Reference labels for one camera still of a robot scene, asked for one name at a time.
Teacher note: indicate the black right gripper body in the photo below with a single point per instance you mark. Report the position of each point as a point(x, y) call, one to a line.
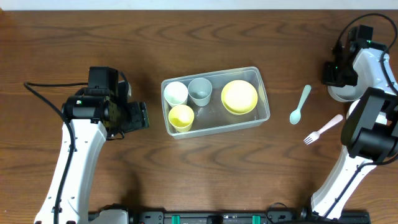
point(337, 78)

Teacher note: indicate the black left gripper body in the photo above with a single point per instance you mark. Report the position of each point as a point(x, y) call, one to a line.
point(138, 115)

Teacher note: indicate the grey plastic bowl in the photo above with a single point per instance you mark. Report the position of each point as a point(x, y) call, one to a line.
point(345, 94)

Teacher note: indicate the yellow plastic cup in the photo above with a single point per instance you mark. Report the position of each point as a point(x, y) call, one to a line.
point(181, 118)

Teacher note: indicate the cream plastic cup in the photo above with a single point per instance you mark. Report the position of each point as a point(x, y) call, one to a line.
point(176, 93)

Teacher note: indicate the grey plastic cup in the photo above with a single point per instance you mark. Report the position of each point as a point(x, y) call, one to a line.
point(200, 90)

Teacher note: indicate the yellow plastic bowl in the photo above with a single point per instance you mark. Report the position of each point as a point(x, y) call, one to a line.
point(239, 97)

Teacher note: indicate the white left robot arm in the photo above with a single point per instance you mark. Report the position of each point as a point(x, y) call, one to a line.
point(96, 113)

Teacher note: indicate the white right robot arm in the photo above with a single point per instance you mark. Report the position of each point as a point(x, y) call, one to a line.
point(359, 74)

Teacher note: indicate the clear plastic container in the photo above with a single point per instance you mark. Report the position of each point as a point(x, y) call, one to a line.
point(214, 117)

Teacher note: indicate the white plastic bowl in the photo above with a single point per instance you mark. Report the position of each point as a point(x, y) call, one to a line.
point(381, 118)

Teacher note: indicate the mint green plastic spoon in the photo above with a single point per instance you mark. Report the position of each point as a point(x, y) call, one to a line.
point(295, 116)

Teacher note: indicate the pink plastic fork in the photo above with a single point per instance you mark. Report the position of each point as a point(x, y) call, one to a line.
point(316, 134)

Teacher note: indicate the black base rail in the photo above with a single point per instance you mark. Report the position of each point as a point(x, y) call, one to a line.
point(277, 216)

